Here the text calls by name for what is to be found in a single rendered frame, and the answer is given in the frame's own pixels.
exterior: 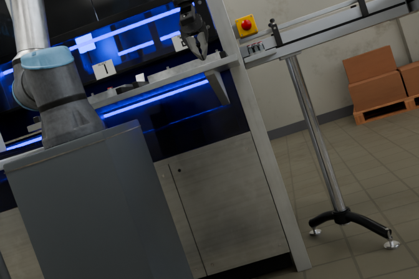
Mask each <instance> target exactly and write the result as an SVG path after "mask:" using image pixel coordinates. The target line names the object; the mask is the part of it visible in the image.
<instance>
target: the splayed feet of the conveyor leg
mask: <svg viewBox="0 0 419 279"><path fill-rule="evenodd" d="M328 220H334V222H335V223H336V224H339V225H342V224H347V223H349V222H355V223H356V224H359V225H361V226H363V227H365V228H367V229H369V230H371V231H372V232H375V233H376V234H378V235H380V236H382V237H383V238H385V239H387V240H388V241H389V242H386V243H385V244H384V247H385V249H387V250H393V249H396V248H398V247H399V246H400V242H398V241H396V240H393V237H392V236H391V234H392V230H391V229H389V228H387V227H385V226H383V225H382V224H379V223H378V222H376V221H374V220H372V219H369V218H368V217H366V216H364V215H360V214H358V213H354V212H351V210H350V208H349V207H347V206H346V209H345V210H343V211H340V212H336V211H335V210H328V211H326V212H323V213H321V214H319V215H318V216H316V217H314V218H313V219H309V226H310V227H311V228H312V229H313V230H312V231H310V232H309V235H310V236H317V235H319V234H321V232H322V231H321V229H315V228H316V227H317V226H318V225H320V224H322V223H324V222H326V221H328Z"/></svg>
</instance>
